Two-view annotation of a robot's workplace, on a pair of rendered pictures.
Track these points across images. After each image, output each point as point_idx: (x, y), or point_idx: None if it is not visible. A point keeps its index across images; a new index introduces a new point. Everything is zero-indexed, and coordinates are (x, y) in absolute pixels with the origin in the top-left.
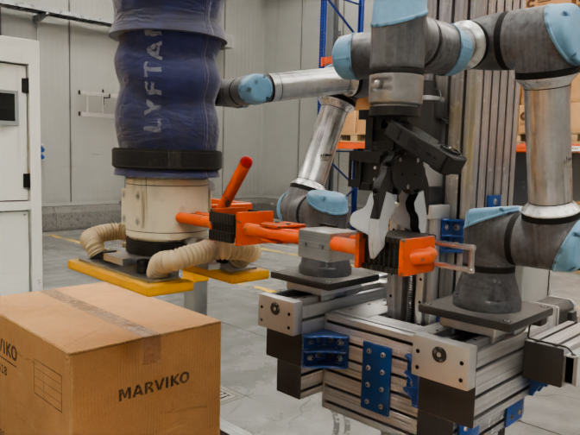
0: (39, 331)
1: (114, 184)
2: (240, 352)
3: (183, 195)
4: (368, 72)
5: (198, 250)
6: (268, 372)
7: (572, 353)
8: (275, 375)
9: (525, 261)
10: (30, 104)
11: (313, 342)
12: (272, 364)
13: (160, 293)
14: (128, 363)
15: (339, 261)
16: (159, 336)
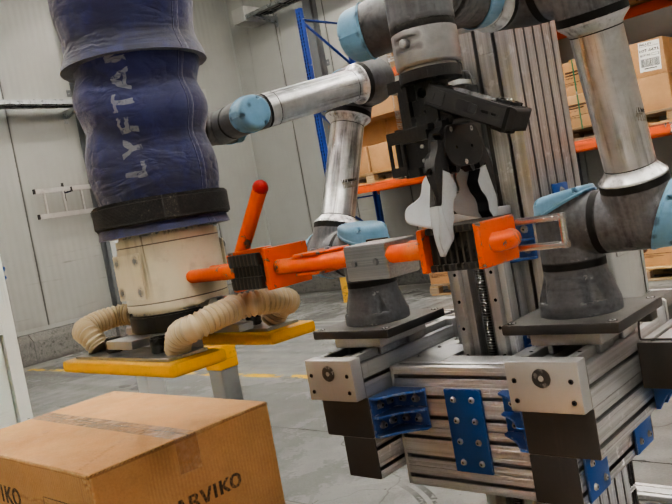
0: (43, 461)
1: (97, 292)
2: (291, 455)
3: (190, 249)
4: (385, 44)
5: (223, 308)
6: (331, 471)
7: None
8: (340, 473)
9: (617, 245)
10: None
11: (383, 404)
12: (333, 461)
13: (186, 370)
14: (162, 476)
15: (393, 302)
16: (194, 434)
